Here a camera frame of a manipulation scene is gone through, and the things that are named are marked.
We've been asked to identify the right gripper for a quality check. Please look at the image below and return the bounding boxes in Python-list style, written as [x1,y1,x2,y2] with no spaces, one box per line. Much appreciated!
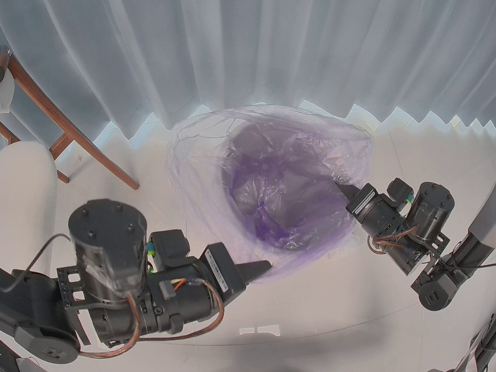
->
[335,182,407,239]

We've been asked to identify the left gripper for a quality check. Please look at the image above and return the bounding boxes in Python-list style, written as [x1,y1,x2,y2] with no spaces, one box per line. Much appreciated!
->
[148,242,273,335]

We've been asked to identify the purple plastic bag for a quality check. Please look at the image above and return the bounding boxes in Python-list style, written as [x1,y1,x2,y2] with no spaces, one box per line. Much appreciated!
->
[166,105,374,284]

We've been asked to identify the white curtain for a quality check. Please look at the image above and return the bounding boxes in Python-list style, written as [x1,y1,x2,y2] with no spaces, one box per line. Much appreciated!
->
[0,0,496,140]

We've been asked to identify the wooden chair white cushion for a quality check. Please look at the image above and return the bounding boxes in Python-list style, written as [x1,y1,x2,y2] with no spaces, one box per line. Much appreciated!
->
[0,47,140,282]

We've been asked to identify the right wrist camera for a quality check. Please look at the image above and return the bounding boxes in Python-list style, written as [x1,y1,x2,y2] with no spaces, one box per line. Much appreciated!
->
[387,178,414,204]

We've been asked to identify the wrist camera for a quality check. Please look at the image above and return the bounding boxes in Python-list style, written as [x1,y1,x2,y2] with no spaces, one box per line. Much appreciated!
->
[387,178,414,204]
[147,229,191,272]

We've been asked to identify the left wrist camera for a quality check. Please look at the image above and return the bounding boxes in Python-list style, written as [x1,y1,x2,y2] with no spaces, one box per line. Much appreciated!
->
[147,229,191,272]

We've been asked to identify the black cable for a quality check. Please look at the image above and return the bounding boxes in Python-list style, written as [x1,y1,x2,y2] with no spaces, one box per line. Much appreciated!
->
[7,233,75,291]

